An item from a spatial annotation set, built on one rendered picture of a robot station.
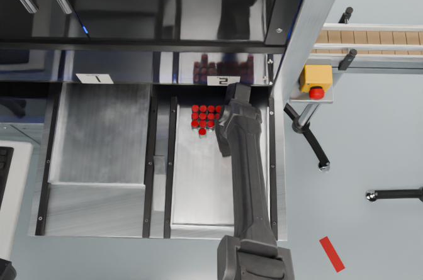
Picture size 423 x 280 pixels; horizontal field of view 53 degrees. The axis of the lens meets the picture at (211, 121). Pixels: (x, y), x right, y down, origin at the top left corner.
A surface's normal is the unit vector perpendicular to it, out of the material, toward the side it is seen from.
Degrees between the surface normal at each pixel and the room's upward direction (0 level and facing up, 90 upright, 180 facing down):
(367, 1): 0
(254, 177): 38
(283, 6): 90
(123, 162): 0
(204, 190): 0
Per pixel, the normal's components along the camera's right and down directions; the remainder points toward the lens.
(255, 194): 0.33, -0.74
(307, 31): -0.02, 0.95
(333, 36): 0.00, -0.30
